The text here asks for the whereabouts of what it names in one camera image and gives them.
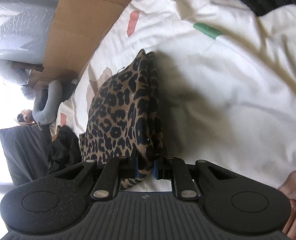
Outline teddy bear toy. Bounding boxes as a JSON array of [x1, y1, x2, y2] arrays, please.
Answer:
[[16, 109, 37, 125]]

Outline leopard print pants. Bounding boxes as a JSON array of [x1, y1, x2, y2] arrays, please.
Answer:
[[79, 49, 167, 192]]

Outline white bear printed blanket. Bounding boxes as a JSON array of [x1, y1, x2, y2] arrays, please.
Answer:
[[49, 0, 296, 198]]

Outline brown garment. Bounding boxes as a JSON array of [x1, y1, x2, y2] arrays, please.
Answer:
[[51, 124, 63, 142]]

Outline clear plastic bag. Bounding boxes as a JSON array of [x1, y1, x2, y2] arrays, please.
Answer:
[[0, 60, 35, 99]]

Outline grey neck pillow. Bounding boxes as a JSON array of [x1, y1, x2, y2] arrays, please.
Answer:
[[33, 79, 63, 130]]

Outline dark grey pillow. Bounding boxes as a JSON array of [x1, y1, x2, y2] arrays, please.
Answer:
[[0, 124, 53, 187]]

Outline dark cloth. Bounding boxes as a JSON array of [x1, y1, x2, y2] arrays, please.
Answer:
[[61, 79, 79, 102]]

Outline black garment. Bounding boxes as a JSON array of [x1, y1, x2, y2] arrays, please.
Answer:
[[47, 125, 82, 174]]

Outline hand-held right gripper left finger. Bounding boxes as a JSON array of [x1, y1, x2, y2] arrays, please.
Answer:
[[53, 151, 139, 201]]

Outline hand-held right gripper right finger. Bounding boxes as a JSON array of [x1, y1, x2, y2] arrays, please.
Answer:
[[153, 156, 238, 201]]

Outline brown cardboard sheet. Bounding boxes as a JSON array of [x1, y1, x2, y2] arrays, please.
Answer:
[[28, 0, 148, 90]]

